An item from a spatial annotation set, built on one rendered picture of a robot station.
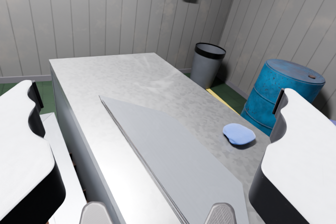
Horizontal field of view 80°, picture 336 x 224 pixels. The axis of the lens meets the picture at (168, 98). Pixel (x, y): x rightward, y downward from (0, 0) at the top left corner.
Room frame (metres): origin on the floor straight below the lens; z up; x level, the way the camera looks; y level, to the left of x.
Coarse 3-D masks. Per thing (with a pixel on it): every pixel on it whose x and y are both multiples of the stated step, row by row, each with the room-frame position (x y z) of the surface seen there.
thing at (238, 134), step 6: (228, 126) 0.59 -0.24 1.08; (234, 126) 0.60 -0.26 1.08; (240, 126) 0.61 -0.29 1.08; (228, 132) 0.57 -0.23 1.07; (234, 132) 0.57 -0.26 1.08; (240, 132) 0.57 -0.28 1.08; (246, 132) 0.58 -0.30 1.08; (252, 132) 0.59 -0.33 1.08; (228, 138) 0.54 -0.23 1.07; (234, 138) 0.54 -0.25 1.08; (240, 138) 0.54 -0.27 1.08; (246, 138) 0.55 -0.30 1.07; (252, 138) 0.56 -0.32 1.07; (240, 144) 0.52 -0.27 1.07
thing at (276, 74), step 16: (272, 64) 2.10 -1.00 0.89; (288, 64) 2.23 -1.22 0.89; (256, 80) 2.15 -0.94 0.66; (272, 80) 1.91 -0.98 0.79; (288, 80) 1.83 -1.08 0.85; (304, 80) 1.82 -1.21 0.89; (320, 80) 1.92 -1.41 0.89; (256, 96) 1.99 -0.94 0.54; (272, 96) 1.86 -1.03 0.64; (304, 96) 1.80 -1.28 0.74; (256, 112) 1.91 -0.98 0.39; (272, 128) 1.79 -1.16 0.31
